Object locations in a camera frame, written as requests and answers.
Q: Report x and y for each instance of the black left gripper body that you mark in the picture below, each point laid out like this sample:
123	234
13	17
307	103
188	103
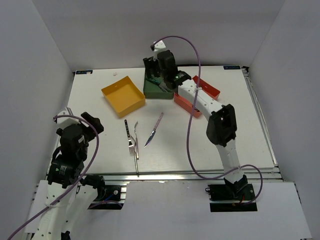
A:
89	134

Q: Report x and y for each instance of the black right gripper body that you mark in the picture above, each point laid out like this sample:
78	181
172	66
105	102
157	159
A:
153	63

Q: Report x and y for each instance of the knife with green handle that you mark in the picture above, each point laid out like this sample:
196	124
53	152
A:
157	81

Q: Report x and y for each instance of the knife with pink handle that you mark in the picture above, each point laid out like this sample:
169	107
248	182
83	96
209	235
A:
153	132

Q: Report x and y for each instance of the knife with dark handle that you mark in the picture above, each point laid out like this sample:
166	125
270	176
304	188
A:
163	88

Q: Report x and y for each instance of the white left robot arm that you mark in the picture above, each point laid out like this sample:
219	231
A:
69	191

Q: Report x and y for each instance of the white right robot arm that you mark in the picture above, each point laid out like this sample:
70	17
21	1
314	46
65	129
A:
221	119

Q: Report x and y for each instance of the dark green square container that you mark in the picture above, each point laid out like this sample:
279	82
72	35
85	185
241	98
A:
152	91

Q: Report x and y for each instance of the red square container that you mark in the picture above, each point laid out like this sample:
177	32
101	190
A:
183	101

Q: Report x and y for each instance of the yellow square container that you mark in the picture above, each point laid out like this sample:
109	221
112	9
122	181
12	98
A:
124	97

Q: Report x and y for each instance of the blue label sticker left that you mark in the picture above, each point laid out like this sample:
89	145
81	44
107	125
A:
84	72

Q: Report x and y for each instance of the blue label sticker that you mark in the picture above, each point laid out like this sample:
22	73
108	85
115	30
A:
84	72
231	67

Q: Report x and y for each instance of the blue label sticker right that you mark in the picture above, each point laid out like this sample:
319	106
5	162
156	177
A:
231	67

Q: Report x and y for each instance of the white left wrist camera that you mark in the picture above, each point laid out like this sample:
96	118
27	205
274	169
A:
63	119

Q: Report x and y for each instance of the fork with dark handle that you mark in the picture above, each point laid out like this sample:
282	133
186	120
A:
130	141

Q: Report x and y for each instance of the fork with green handle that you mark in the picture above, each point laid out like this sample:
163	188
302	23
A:
135	155

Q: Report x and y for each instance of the fork with pink handle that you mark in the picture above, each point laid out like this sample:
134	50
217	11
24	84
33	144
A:
136	141

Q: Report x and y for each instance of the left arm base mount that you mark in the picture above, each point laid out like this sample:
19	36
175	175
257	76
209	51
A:
108	196

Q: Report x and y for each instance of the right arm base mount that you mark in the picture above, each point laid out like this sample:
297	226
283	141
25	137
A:
222	200

